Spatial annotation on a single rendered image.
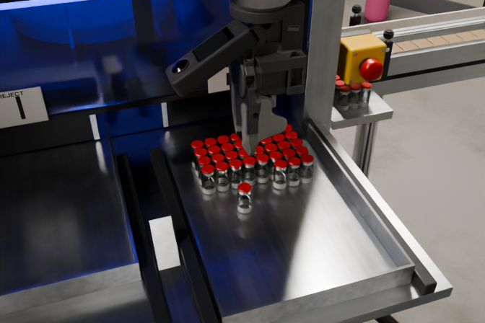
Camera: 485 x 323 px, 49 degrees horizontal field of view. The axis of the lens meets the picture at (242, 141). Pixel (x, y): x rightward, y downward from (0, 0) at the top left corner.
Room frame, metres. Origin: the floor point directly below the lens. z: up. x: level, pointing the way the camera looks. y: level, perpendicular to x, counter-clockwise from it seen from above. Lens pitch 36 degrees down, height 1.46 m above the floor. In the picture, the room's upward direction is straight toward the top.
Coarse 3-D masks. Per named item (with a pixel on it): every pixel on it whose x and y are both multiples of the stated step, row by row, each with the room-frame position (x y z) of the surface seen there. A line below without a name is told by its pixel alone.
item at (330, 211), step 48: (192, 192) 0.64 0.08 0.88; (288, 192) 0.64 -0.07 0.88; (336, 192) 0.64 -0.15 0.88; (192, 240) 0.53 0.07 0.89; (240, 240) 0.54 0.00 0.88; (288, 240) 0.54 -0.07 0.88; (336, 240) 0.54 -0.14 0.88; (384, 240) 0.52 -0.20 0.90; (240, 288) 0.45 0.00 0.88; (288, 288) 0.45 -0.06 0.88; (336, 288) 0.43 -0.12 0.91; (384, 288) 0.45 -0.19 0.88
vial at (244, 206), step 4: (240, 192) 0.59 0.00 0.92; (248, 192) 0.59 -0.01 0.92; (240, 196) 0.59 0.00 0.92; (244, 196) 0.59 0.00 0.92; (248, 196) 0.59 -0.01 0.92; (240, 200) 0.59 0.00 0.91; (244, 200) 0.59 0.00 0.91; (248, 200) 0.59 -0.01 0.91; (240, 204) 0.59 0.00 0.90; (244, 204) 0.59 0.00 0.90; (248, 204) 0.59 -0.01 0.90; (240, 208) 0.59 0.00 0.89; (244, 208) 0.59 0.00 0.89; (248, 208) 0.59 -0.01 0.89; (240, 212) 0.59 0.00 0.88; (244, 212) 0.59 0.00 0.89; (248, 212) 0.59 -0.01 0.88
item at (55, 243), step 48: (96, 144) 0.77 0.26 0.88; (0, 192) 0.64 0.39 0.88; (48, 192) 0.64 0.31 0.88; (96, 192) 0.64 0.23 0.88; (0, 240) 0.54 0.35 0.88; (48, 240) 0.54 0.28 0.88; (96, 240) 0.54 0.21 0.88; (0, 288) 0.45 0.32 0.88; (48, 288) 0.43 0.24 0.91; (96, 288) 0.45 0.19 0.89
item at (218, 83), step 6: (222, 72) 0.77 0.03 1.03; (228, 72) 0.78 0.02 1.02; (210, 78) 0.77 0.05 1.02; (216, 78) 0.77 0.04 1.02; (222, 78) 0.77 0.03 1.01; (210, 84) 0.77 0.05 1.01; (216, 84) 0.77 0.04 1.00; (222, 84) 0.77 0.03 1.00; (210, 90) 0.77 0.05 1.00; (216, 90) 0.77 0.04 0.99; (222, 90) 0.77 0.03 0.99
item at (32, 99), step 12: (0, 96) 0.67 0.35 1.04; (12, 96) 0.67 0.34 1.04; (24, 96) 0.68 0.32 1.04; (36, 96) 0.68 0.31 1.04; (0, 108) 0.67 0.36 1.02; (12, 108) 0.67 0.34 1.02; (24, 108) 0.68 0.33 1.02; (36, 108) 0.68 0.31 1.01; (0, 120) 0.66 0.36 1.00; (12, 120) 0.67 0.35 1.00; (24, 120) 0.67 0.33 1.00; (36, 120) 0.68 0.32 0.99
